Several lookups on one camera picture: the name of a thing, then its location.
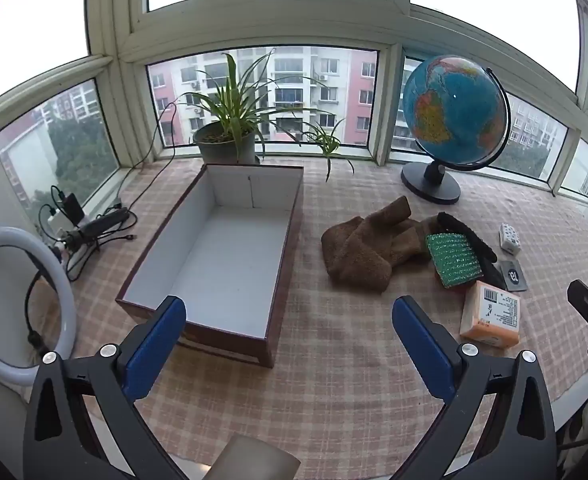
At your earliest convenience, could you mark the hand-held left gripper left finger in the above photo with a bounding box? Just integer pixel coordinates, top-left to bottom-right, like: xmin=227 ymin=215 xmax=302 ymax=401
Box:
xmin=22 ymin=296 xmax=187 ymax=480

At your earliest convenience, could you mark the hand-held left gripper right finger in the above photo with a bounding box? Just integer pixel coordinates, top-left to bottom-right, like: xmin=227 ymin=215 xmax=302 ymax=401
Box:
xmin=392 ymin=296 xmax=559 ymax=480

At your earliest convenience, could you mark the green scouring sponge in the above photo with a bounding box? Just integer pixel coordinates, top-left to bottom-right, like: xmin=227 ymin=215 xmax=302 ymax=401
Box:
xmin=425 ymin=232 xmax=484 ymax=288

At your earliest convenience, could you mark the brown cardboard box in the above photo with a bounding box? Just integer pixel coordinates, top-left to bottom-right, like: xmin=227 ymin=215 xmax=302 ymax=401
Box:
xmin=115 ymin=162 xmax=305 ymax=368

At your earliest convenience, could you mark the brown fluffy towel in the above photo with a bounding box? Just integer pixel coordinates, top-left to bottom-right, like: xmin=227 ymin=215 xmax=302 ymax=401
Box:
xmin=321 ymin=196 xmax=437 ymax=295

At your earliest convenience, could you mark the orange soap box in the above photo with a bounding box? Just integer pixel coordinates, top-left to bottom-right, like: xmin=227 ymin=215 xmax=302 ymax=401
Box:
xmin=459 ymin=281 xmax=522 ymax=349

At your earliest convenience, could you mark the checked tablecloth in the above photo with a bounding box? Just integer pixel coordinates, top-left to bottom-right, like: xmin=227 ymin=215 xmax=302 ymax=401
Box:
xmin=24 ymin=157 xmax=588 ymax=466

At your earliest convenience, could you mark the dark grey card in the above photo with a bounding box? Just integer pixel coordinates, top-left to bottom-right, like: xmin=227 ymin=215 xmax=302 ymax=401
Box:
xmin=499 ymin=259 xmax=529 ymax=292

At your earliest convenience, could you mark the small white dotted box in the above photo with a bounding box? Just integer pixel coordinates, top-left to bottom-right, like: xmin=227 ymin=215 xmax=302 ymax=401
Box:
xmin=498 ymin=223 xmax=521 ymax=253

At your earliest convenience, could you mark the black glove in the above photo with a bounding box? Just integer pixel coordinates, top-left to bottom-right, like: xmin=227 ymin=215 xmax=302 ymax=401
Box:
xmin=419 ymin=212 xmax=507 ymax=291

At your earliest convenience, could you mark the white power strip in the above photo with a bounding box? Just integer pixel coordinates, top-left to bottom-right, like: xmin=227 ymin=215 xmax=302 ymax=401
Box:
xmin=65 ymin=240 xmax=101 ymax=282

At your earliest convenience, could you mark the black power bank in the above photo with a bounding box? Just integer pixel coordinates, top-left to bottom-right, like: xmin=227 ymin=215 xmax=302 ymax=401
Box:
xmin=61 ymin=194 xmax=85 ymax=223

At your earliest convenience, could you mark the potted spider plant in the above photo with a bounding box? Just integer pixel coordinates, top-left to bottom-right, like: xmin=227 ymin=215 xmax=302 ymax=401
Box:
xmin=156 ymin=47 xmax=356 ymax=183

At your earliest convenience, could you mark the blue globe on black stand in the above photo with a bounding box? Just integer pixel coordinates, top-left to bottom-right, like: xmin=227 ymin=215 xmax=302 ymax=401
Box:
xmin=400 ymin=55 xmax=512 ymax=206

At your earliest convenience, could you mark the white ring light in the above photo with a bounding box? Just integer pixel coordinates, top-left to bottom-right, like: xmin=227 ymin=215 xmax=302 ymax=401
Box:
xmin=0 ymin=226 xmax=77 ymax=387

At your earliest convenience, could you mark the black tripod handle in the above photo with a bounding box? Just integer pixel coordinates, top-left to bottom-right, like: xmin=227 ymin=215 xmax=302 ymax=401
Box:
xmin=68 ymin=207 xmax=131 ymax=247

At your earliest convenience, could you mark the black cable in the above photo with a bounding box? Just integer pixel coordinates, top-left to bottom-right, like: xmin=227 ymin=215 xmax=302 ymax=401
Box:
xmin=119 ymin=101 xmax=195 ymax=211

